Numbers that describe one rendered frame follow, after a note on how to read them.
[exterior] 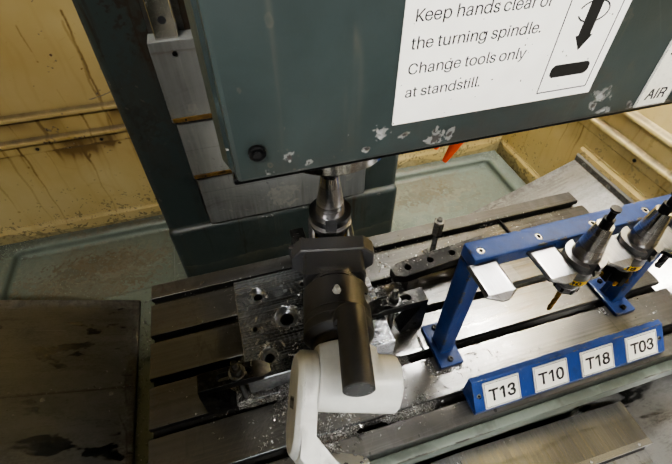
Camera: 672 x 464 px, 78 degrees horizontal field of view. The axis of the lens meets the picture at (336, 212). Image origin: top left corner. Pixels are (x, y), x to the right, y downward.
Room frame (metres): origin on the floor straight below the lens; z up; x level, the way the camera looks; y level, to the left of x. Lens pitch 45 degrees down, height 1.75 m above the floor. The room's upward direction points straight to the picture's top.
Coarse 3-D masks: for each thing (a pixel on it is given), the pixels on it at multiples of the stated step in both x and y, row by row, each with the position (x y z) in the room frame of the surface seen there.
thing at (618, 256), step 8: (616, 240) 0.46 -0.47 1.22; (608, 248) 0.44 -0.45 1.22; (616, 248) 0.44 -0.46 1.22; (624, 248) 0.44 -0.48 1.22; (608, 256) 0.42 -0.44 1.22; (616, 256) 0.42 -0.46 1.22; (624, 256) 0.42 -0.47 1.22; (632, 256) 0.42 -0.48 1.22; (608, 264) 0.41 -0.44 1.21; (616, 264) 0.41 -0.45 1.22; (624, 264) 0.41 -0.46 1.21
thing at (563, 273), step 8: (544, 248) 0.44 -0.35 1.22; (552, 248) 0.44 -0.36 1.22; (536, 256) 0.42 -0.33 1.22; (544, 256) 0.42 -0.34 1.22; (552, 256) 0.42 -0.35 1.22; (560, 256) 0.42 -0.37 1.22; (536, 264) 0.41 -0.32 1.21; (544, 264) 0.41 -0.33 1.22; (552, 264) 0.41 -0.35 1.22; (560, 264) 0.41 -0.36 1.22; (568, 264) 0.41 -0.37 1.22; (544, 272) 0.39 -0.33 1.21; (552, 272) 0.39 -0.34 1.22; (560, 272) 0.39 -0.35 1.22; (568, 272) 0.39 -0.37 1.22; (576, 272) 0.39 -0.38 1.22; (552, 280) 0.38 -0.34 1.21; (560, 280) 0.38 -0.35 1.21; (568, 280) 0.38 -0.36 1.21
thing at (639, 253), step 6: (624, 228) 0.48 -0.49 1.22; (624, 234) 0.46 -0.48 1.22; (618, 240) 0.47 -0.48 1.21; (624, 240) 0.45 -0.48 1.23; (660, 240) 0.45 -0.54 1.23; (624, 246) 0.44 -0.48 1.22; (630, 246) 0.44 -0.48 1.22; (636, 246) 0.44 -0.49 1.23; (660, 246) 0.44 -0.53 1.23; (630, 252) 0.44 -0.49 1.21; (636, 252) 0.43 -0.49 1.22; (642, 252) 0.43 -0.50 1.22; (648, 252) 0.43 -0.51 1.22; (654, 252) 0.43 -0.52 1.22; (636, 258) 0.43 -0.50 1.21; (642, 258) 0.43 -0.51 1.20; (648, 258) 0.43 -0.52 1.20; (654, 258) 0.43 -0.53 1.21
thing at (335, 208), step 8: (320, 176) 0.43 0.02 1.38; (336, 176) 0.43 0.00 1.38; (320, 184) 0.43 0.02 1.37; (328, 184) 0.42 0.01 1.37; (336, 184) 0.43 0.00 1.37; (320, 192) 0.43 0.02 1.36; (328, 192) 0.42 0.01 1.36; (336, 192) 0.42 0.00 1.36; (320, 200) 0.42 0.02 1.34; (328, 200) 0.42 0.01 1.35; (336, 200) 0.42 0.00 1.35; (320, 208) 0.42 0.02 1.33; (328, 208) 0.42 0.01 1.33; (336, 208) 0.42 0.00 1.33; (344, 208) 0.43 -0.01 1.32; (320, 216) 0.42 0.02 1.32; (328, 216) 0.41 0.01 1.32; (336, 216) 0.42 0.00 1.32
